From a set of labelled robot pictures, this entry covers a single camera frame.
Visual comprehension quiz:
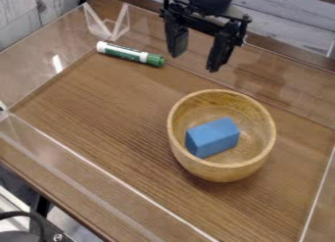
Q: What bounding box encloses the blue foam block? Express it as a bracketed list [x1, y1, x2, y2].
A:
[184, 117, 240, 159]

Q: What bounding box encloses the brown wooden bowl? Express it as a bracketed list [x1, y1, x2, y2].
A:
[167, 89, 276, 182]

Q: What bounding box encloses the clear acrylic tray wall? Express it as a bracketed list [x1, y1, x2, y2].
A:
[0, 106, 219, 242]

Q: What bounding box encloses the black metal table bracket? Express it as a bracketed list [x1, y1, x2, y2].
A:
[32, 195, 74, 242]

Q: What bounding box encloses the green white marker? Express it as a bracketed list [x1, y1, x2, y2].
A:
[96, 41, 165, 68]

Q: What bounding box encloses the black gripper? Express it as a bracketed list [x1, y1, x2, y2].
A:
[161, 0, 252, 73]

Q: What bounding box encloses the black cable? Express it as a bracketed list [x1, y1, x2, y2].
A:
[0, 211, 46, 242]

